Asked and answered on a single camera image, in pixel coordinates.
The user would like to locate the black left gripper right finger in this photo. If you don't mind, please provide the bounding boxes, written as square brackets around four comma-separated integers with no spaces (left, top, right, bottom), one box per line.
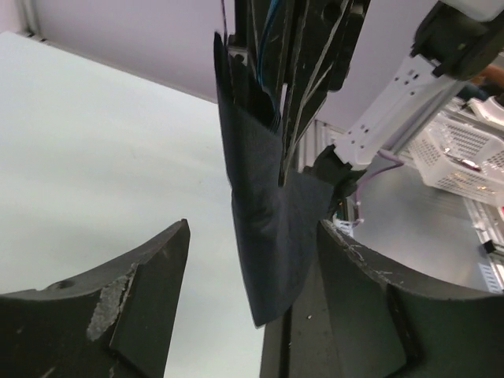
[260,221,503,377]

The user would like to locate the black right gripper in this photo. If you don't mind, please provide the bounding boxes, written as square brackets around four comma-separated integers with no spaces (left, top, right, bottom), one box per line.
[226,1,370,186]

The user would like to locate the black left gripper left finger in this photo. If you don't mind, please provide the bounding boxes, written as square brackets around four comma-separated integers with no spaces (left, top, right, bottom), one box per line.
[1,220,191,377]

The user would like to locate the blue metal fork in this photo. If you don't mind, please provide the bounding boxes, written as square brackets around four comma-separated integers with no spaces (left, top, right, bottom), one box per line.
[256,1,295,132]

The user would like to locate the black paper napkin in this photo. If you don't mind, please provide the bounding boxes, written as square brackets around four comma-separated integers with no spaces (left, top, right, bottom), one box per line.
[213,34,333,327]

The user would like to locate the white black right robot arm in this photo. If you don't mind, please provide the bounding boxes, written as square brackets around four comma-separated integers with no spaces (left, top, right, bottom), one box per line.
[214,1,503,199]

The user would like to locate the white background storage basket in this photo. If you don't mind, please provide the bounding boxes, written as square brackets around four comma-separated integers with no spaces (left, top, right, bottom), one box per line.
[409,113,503,207]

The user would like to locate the white slotted cable duct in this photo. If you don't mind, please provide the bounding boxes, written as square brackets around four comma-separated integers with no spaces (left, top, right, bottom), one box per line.
[478,263,503,294]

